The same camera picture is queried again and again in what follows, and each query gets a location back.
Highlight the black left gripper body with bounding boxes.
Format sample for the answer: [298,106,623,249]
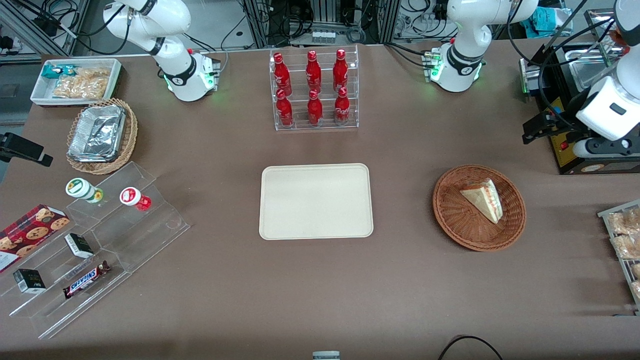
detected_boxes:
[547,92,596,137]

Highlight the triangle sandwich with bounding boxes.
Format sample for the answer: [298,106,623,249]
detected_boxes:
[460,178,504,225]

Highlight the tray of packaged bread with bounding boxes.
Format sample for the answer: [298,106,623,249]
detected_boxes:
[597,199,640,317]

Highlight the brown round wicker basket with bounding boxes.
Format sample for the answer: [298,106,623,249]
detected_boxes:
[432,164,527,252]

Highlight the cream rectangular plastic tray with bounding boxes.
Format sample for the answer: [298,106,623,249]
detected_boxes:
[259,163,375,241]

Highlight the light oval wicker basket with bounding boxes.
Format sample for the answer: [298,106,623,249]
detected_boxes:
[66,98,139,176]

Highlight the teal plastic bag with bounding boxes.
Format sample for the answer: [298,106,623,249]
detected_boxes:
[519,7,567,39]

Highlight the red cola bottle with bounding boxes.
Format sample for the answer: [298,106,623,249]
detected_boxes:
[276,89,294,128]
[333,48,349,93]
[334,86,351,125]
[273,52,292,97]
[307,89,324,126]
[306,50,322,94]

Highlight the clear acrylic bottle rack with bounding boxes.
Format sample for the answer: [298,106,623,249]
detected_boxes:
[269,44,360,132]

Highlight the clear acrylic stepped shelf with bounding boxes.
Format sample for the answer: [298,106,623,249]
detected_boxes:
[0,160,191,340]

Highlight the red-lid white cup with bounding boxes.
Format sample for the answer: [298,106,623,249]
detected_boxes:
[119,186,152,212]

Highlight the silver foil container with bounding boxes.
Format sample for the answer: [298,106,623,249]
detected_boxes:
[67,104,126,163]

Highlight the clear bag of crackers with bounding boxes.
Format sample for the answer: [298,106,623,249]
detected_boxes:
[52,67,112,100]

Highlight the green-lid white cup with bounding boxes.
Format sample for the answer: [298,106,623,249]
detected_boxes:
[65,178,105,204]

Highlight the small black box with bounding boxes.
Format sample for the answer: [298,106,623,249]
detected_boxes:
[12,268,47,294]
[64,232,95,259]

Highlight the Snickers chocolate bar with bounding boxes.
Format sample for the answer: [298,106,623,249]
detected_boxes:
[62,260,111,300]

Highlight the teal snack packet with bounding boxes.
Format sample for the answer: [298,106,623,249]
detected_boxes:
[41,64,77,80]

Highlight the white rectangular plastic bin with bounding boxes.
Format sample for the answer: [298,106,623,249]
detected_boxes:
[30,58,124,108]

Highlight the red cookie box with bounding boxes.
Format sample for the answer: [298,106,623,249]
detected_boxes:
[0,204,71,274]

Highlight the black cable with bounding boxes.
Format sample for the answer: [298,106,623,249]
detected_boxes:
[437,335,504,360]

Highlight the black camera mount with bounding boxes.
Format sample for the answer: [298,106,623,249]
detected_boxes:
[0,132,54,168]

